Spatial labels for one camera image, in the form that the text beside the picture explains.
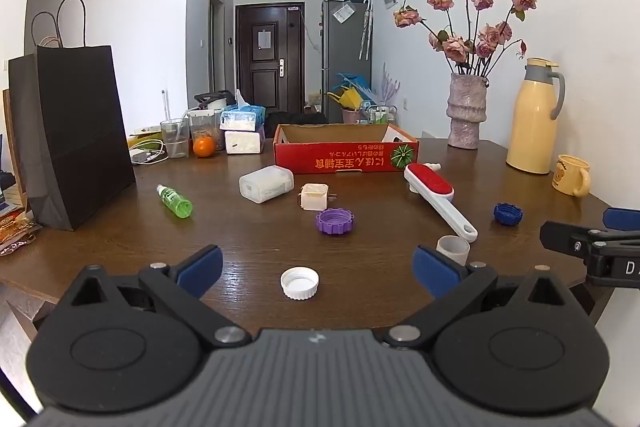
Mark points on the small white nozzle bottle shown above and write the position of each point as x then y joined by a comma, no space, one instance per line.
434,166

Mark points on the dried pink rose bouquet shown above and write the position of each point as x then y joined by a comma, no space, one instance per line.
455,49

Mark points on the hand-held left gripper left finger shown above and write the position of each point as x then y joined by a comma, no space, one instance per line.
200,268

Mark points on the yellow thermos jug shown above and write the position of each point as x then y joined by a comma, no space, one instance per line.
532,122

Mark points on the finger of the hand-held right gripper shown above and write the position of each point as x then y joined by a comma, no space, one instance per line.
622,219
560,234

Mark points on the black laptop stand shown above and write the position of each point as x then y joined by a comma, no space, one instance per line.
212,98

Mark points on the dark brown entrance door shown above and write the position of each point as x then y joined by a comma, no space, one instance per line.
270,57

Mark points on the purple tissue pack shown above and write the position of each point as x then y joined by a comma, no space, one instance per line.
244,142

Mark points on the red cardboard box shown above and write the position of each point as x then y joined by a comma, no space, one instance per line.
340,159

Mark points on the white plastic cylinder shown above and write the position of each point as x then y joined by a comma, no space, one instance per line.
450,253

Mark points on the yellow packet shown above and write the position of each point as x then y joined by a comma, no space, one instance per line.
142,137

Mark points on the white bottle cap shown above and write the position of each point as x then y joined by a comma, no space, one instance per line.
299,291

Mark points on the white stick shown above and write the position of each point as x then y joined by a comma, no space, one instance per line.
165,104

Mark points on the purple hangers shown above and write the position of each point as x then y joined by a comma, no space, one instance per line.
390,87

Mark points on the green spray bottle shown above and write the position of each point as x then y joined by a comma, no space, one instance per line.
177,204

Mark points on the pink bucket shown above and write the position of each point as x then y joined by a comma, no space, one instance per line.
351,115

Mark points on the clear food container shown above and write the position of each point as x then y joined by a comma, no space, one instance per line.
205,127

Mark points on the black paper bag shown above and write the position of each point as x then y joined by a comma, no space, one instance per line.
70,132

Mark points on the white flat carton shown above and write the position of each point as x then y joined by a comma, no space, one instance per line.
429,134

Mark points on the orange fruit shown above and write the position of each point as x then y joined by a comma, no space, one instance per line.
204,147

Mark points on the grey refrigerator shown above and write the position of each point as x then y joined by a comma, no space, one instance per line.
345,52

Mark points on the white translucent plastic box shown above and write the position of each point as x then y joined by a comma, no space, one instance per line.
265,184

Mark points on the black chair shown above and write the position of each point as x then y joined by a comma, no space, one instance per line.
300,119

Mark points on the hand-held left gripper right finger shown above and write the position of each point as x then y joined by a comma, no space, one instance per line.
435,272

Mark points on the pink ceramic vase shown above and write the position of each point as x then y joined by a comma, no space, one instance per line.
466,112

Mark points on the hanging folded umbrella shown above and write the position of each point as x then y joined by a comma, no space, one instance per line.
365,32

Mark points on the purple bottle cap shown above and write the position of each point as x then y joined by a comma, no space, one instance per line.
324,223

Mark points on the snack packets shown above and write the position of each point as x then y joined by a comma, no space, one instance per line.
17,232

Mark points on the blue tissue pack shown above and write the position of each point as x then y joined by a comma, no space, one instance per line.
242,118

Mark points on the blue and yellow hangers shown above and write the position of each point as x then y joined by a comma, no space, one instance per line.
350,94

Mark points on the glass cup with straw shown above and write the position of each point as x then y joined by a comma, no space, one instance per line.
175,142

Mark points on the yellow mug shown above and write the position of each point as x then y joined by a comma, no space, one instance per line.
567,174

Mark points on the paper sheet on refrigerator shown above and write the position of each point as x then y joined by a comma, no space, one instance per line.
343,13

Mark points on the blue bottle cap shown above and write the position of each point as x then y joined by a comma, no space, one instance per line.
507,214

